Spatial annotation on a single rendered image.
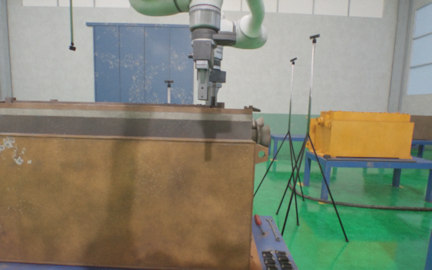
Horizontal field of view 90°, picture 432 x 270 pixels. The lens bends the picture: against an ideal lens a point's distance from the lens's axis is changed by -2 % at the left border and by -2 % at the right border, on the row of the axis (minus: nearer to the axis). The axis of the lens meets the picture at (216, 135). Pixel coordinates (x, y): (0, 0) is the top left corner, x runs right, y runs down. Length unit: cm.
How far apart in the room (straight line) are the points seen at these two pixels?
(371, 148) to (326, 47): 787
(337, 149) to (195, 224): 327
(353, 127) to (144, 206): 356
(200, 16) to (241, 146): 49
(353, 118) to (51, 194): 393
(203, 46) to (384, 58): 1248
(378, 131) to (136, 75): 911
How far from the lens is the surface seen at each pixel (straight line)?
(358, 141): 416
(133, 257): 115
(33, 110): 125
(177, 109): 96
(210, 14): 67
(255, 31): 99
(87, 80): 1159
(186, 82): 1013
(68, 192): 113
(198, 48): 62
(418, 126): 839
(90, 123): 110
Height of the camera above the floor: 136
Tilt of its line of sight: 7 degrees down
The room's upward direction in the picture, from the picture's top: 2 degrees clockwise
